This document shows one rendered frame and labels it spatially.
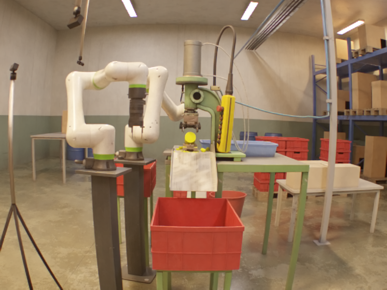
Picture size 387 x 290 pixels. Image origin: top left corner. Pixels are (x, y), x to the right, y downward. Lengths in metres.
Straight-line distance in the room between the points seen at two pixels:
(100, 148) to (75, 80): 0.47
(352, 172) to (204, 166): 2.05
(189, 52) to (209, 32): 8.60
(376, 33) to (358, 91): 1.53
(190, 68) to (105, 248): 1.27
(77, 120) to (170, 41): 9.04
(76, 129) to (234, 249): 1.03
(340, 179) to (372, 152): 3.92
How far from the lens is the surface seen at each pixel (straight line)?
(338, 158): 5.91
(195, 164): 2.17
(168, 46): 10.83
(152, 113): 2.35
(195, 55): 2.37
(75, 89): 2.11
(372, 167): 7.62
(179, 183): 2.03
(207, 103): 2.38
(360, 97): 8.32
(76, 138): 1.91
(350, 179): 3.78
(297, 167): 2.21
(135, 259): 2.67
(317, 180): 3.60
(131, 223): 2.57
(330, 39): 3.53
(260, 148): 2.62
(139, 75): 1.81
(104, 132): 1.94
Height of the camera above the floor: 1.20
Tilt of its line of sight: 4 degrees down
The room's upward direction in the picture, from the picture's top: 2 degrees clockwise
